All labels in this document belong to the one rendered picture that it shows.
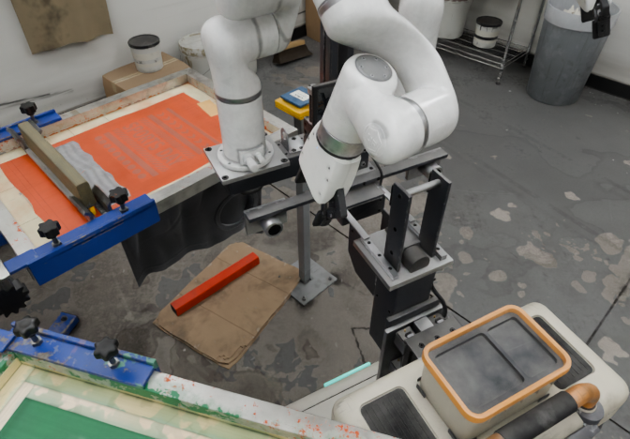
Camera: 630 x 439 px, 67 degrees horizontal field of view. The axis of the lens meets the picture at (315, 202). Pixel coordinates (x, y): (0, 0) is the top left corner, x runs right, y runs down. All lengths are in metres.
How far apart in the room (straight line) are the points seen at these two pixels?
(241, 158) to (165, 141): 0.53
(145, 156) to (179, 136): 0.13
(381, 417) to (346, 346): 1.16
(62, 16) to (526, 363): 3.13
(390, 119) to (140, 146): 1.06
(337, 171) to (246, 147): 0.38
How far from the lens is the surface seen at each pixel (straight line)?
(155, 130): 1.59
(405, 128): 0.57
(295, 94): 1.68
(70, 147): 1.60
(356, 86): 0.61
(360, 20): 0.60
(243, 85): 0.96
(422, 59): 0.66
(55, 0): 3.43
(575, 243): 2.79
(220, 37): 0.92
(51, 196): 1.43
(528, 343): 0.98
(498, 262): 2.53
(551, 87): 3.89
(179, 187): 1.28
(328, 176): 0.70
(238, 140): 1.02
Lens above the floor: 1.77
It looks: 41 degrees down
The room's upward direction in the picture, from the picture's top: straight up
